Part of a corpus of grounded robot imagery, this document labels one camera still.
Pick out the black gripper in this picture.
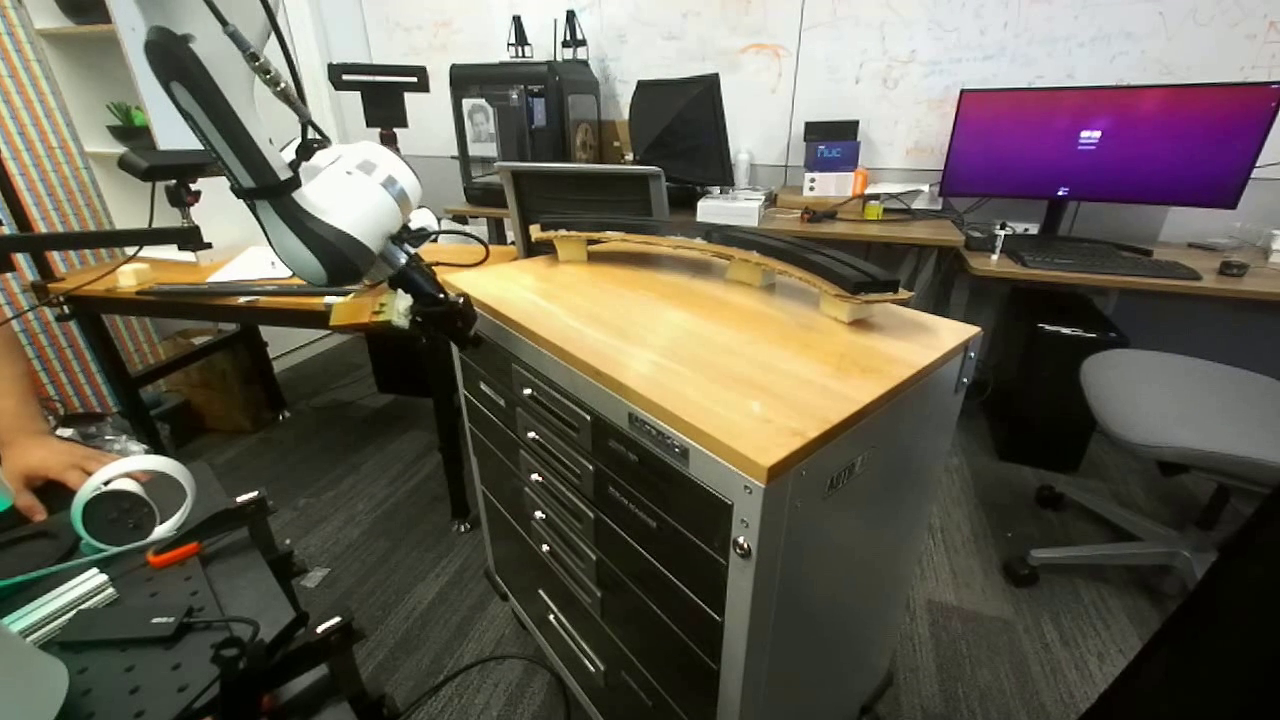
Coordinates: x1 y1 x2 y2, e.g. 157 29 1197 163
386 246 477 342

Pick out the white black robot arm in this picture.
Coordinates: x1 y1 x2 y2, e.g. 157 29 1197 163
143 24 477 342

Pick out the person's hand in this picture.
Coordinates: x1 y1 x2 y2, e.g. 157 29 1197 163
0 438 110 520

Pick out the grey chair backrest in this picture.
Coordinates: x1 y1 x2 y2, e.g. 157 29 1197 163
497 161 670 258

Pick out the grey metal tool cabinet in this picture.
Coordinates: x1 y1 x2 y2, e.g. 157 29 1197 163
450 258 980 720

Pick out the white tape roll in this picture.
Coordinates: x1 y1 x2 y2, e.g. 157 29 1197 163
73 455 198 553

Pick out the curved black wooden track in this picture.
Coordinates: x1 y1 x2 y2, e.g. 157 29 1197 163
528 224 913 324

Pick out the black keyboard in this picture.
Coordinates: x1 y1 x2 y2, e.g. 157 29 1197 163
1004 249 1201 279

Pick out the purple screen monitor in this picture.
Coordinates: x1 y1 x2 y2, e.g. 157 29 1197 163
940 86 1280 207

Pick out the grey office chair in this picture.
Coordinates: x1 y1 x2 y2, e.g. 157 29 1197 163
1004 350 1280 588

